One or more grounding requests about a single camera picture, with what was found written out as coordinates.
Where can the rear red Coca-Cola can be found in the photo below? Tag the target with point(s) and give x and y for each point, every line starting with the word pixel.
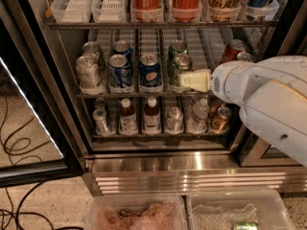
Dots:
pixel 232 49

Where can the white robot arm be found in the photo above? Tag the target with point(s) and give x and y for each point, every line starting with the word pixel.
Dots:
pixel 271 94

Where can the red coca-cola can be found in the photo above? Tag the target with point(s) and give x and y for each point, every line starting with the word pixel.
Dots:
pixel 232 49
pixel 244 56

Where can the front white soda can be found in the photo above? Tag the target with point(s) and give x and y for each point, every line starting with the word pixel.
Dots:
pixel 88 72

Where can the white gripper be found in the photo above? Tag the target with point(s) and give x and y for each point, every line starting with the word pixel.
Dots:
pixel 223 80

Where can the clear water bottle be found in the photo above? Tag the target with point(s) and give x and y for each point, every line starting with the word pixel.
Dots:
pixel 198 117

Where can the front red Coca-Cola can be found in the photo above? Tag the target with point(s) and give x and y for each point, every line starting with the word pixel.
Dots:
pixel 244 56

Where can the rear white soda can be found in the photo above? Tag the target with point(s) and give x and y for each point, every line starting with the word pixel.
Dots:
pixel 93 49

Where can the right clear plastic bin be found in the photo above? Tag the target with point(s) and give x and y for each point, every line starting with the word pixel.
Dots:
pixel 219 209

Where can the right brown juice bottle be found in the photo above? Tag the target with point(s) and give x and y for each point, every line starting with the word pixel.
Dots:
pixel 151 121

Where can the silver can bottom shelf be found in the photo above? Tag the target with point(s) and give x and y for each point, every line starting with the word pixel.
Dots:
pixel 174 119

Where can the green soda can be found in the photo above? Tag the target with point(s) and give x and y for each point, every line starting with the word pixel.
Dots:
pixel 181 63
pixel 176 47

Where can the front slim silver can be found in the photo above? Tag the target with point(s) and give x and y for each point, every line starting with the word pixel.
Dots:
pixel 102 121

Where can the clear plastic bin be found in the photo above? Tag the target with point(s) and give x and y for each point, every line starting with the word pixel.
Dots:
pixel 136 212
pixel 219 209

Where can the brown juice bottle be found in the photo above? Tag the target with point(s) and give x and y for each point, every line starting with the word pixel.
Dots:
pixel 151 121
pixel 128 116

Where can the open glass fridge door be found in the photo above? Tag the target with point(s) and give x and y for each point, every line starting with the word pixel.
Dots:
pixel 36 144

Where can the front light blue Pepsi can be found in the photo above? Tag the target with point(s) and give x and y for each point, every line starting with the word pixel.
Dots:
pixel 119 71

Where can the left brown juice bottle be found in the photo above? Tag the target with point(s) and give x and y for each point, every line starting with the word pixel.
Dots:
pixel 128 116

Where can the rear copper can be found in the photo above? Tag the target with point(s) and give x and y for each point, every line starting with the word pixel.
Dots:
pixel 215 104

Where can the rear slim silver can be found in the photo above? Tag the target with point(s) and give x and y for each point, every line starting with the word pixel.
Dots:
pixel 99 103

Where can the copper can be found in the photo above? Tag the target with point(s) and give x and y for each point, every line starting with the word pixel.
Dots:
pixel 221 118
pixel 215 104

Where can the left clear plastic bin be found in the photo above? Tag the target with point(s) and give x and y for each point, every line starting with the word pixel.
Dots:
pixel 136 212

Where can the slim silver can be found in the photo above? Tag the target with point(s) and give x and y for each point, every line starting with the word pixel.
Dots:
pixel 102 121
pixel 99 103

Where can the stainless steel fridge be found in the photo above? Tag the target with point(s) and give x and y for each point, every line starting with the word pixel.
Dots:
pixel 45 71

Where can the green can in bin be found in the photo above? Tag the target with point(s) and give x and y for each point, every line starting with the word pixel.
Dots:
pixel 245 225

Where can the rear blue Pepsi can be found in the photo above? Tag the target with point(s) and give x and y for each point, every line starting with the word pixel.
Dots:
pixel 122 47

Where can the empty white shelf tray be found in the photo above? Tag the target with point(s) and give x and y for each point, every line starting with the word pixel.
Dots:
pixel 71 11

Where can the white soda can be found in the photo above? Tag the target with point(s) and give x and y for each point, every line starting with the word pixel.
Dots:
pixel 93 49
pixel 88 72

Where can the front copper can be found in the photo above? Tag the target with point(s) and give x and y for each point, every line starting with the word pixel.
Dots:
pixel 221 118

